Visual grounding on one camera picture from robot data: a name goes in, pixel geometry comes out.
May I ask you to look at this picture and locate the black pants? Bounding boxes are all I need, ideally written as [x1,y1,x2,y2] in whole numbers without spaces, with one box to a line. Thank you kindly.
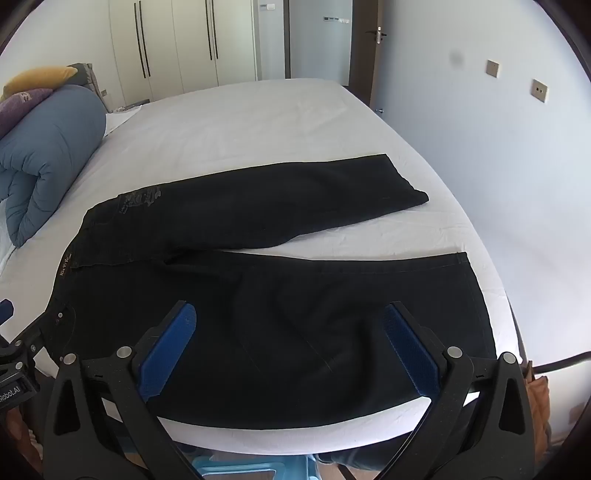
[46,154,498,432]

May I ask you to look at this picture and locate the grey pillow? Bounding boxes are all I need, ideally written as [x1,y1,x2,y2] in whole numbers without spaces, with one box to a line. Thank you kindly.
[69,63,103,96]

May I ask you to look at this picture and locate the purple pillow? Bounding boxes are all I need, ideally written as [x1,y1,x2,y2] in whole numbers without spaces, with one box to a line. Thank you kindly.
[0,89,54,139]

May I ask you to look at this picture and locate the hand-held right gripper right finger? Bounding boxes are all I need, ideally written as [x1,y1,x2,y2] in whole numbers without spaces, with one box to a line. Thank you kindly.
[385,301,550,480]

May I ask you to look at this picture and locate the light blue plastic stool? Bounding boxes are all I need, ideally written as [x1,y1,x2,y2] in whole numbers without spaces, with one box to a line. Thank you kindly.
[191,455,324,480]

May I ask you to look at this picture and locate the brown bag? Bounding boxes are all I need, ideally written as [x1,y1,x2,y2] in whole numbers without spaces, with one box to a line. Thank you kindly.
[524,362,551,439]

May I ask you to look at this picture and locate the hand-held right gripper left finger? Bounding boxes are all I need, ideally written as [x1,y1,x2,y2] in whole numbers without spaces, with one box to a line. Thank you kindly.
[39,300,204,480]

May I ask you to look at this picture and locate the yellow pillow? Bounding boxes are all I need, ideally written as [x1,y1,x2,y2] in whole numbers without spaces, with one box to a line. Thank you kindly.
[2,66,77,100]

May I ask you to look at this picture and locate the brown wooden door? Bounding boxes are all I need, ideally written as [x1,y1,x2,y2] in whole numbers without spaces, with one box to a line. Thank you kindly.
[348,0,387,112]

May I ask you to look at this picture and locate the bed with white sheet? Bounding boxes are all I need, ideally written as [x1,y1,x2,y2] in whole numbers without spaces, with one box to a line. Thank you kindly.
[0,78,525,455]

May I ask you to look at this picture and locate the cream wardrobe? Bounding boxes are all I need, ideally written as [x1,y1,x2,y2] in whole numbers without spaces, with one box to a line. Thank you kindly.
[108,0,258,104]

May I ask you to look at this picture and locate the blue folded duvet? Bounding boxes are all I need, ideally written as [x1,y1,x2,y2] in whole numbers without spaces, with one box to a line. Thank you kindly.
[0,84,108,247]

